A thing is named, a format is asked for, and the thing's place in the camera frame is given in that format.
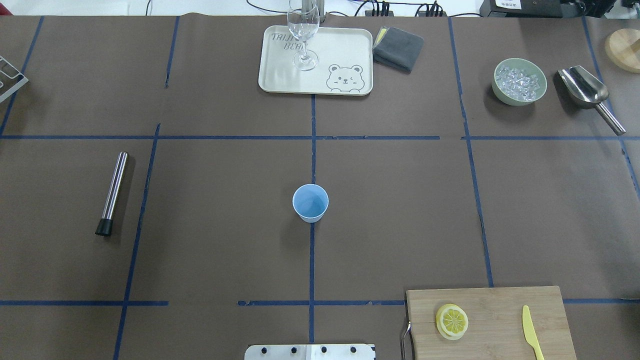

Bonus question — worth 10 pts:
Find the yellow plastic knife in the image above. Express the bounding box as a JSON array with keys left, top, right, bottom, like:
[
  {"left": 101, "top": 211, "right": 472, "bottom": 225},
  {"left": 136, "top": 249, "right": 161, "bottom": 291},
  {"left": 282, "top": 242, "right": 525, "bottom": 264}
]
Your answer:
[{"left": 521, "top": 305, "right": 545, "bottom": 360}]

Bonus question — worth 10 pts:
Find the clear wine glass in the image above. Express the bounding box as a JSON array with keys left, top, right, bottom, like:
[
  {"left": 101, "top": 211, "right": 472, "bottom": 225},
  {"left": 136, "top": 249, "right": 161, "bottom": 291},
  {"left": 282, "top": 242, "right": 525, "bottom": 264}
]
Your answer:
[{"left": 286, "top": 0, "right": 320, "bottom": 71}]

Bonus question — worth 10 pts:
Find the wooden mug tree stand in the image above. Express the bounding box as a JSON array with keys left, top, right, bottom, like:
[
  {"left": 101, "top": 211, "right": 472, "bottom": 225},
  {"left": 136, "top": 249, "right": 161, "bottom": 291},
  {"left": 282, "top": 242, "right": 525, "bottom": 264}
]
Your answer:
[{"left": 605, "top": 28, "right": 640, "bottom": 74}]

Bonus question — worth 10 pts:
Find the steel muddler black tip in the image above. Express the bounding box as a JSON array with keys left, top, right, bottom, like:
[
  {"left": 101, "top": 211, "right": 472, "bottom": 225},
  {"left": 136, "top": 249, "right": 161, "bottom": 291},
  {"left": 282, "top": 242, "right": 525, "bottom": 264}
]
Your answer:
[{"left": 94, "top": 152, "right": 129, "bottom": 237}]

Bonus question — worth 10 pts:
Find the grey folded cloth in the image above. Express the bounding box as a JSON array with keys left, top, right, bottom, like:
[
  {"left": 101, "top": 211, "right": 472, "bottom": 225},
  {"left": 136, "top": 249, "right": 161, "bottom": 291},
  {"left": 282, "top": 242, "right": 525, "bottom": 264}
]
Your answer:
[{"left": 372, "top": 26, "right": 425, "bottom": 74}]

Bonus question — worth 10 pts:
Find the bamboo cutting board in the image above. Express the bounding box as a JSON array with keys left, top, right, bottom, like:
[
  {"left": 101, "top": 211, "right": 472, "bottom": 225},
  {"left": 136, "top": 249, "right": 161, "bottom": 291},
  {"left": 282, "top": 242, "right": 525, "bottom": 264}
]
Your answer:
[{"left": 406, "top": 285, "right": 576, "bottom": 360}]

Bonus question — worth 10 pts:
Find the steel ice scoop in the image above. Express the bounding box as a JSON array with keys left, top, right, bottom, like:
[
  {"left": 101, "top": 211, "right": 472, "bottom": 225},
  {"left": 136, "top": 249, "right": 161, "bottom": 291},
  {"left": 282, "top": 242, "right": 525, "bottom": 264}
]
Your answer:
[{"left": 557, "top": 65, "right": 627, "bottom": 136}]

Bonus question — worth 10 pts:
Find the white wire cup rack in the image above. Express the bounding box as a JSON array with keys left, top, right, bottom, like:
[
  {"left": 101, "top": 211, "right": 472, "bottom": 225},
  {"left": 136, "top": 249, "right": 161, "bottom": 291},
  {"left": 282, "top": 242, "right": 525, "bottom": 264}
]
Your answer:
[{"left": 0, "top": 56, "right": 29, "bottom": 103}]

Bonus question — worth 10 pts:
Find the cream bear serving tray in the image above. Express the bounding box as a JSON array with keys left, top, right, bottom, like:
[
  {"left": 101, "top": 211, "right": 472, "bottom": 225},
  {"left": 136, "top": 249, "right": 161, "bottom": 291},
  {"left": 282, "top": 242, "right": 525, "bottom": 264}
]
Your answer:
[{"left": 258, "top": 25, "right": 374, "bottom": 96}]

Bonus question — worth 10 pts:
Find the yellow lemon slice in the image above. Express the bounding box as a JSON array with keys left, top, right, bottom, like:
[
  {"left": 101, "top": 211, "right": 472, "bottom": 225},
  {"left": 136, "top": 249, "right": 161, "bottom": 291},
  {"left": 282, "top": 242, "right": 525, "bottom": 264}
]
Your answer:
[{"left": 435, "top": 303, "right": 469, "bottom": 341}]

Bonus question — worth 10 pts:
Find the light blue plastic cup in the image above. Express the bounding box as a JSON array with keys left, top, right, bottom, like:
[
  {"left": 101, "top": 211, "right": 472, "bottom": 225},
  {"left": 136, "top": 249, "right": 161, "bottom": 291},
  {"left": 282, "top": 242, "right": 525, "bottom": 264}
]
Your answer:
[{"left": 292, "top": 184, "right": 330, "bottom": 224}]

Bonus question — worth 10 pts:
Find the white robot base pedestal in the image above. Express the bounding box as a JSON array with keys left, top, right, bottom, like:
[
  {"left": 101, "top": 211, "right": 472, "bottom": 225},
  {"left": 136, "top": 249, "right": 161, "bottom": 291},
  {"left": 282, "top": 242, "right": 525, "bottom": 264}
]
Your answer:
[{"left": 244, "top": 343, "right": 377, "bottom": 360}]

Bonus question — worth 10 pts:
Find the green bowl of ice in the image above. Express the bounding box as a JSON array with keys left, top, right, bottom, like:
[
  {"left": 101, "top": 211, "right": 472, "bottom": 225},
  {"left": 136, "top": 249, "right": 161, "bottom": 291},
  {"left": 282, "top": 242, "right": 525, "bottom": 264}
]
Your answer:
[{"left": 491, "top": 58, "right": 547, "bottom": 107}]

